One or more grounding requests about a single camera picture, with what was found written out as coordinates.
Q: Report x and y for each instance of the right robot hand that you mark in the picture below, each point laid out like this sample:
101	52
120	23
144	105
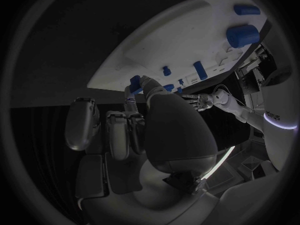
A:
178	131

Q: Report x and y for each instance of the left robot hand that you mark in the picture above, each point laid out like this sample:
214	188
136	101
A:
202	101

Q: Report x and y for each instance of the blue block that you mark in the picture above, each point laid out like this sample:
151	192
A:
136	84

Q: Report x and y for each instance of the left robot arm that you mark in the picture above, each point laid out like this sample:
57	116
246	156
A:
234	106

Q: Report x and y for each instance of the white task board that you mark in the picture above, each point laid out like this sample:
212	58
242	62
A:
175	41

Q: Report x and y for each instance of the blue plug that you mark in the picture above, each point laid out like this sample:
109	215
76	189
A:
179	90

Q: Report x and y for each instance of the small blue peg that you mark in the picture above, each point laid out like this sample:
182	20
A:
180	82

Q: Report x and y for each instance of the blue slim cylinder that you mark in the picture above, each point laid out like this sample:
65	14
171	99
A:
200	70

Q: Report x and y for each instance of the blue flanged peg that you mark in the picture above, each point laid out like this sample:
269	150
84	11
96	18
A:
166	71

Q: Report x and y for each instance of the blue thick cylinder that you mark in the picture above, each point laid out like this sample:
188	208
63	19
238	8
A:
242	36

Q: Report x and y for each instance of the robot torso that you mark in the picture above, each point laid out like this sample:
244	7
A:
278	144

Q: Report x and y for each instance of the blue long cylinder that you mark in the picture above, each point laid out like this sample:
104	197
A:
247	10

